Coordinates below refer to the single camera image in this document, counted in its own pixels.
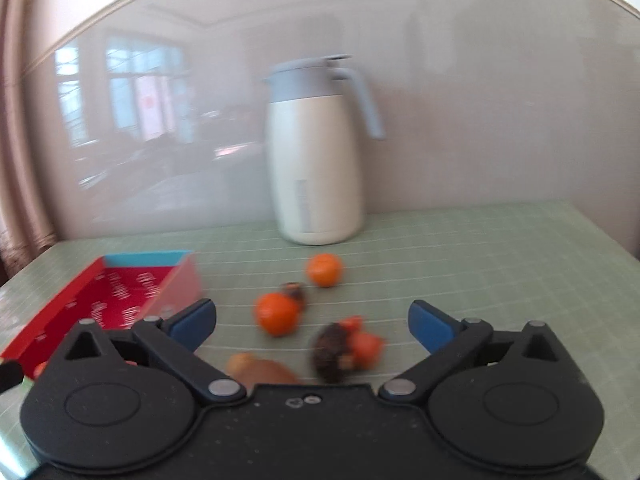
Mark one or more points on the green gridded mat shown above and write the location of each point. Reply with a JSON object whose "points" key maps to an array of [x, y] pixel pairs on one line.
{"points": [[475, 260]]}

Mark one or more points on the reddish orange fruit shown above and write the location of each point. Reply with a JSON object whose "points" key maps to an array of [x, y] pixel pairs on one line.
{"points": [[367, 347]]}

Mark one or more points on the small brown jelly cup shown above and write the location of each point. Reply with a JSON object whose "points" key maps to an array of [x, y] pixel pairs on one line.
{"points": [[294, 291]]}

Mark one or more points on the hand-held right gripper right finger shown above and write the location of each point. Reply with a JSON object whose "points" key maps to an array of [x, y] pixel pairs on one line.
{"points": [[430, 325]]}

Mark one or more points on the brown kiwi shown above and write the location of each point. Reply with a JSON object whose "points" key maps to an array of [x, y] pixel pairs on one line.
{"points": [[260, 370]]}

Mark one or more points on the dark brown spiky fruit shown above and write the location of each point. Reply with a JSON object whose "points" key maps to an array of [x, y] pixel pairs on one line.
{"points": [[330, 352]]}

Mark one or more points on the orange tangerine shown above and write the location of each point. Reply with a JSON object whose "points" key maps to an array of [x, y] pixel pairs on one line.
{"points": [[276, 315], [325, 270]]}

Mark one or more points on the red cardboard box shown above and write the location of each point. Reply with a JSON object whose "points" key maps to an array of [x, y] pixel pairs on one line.
{"points": [[125, 285]]}

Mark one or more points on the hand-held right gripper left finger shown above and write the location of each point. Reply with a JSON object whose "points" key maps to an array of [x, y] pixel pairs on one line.
{"points": [[192, 322]]}

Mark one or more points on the beige curtain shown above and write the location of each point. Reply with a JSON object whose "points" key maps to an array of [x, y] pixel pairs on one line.
{"points": [[20, 160]]}

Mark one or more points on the white thermos jug grey lid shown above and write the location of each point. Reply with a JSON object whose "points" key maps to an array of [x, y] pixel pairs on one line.
{"points": [[312, 170]]}

